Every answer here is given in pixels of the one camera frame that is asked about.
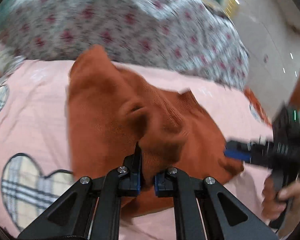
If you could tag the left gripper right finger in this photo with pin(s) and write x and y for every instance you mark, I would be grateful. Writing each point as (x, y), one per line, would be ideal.
(205, 209)

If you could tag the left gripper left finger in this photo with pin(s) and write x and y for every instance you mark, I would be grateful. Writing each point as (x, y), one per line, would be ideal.
(90, 208)

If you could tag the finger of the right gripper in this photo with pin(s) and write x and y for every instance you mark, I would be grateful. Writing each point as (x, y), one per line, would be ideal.
(239, 155)
(248, 145)

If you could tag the rust orange knit sweater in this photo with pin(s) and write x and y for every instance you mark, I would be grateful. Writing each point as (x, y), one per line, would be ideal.
(112, 110)

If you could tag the person's right hand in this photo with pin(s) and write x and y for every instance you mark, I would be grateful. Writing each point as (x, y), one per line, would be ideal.
(274, 202)

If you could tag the orange patterned cloth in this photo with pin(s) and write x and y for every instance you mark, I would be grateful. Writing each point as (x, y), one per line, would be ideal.
(256, 106)

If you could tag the white red floral quilt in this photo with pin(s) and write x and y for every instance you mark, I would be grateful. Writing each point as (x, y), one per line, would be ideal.
(186, 36)

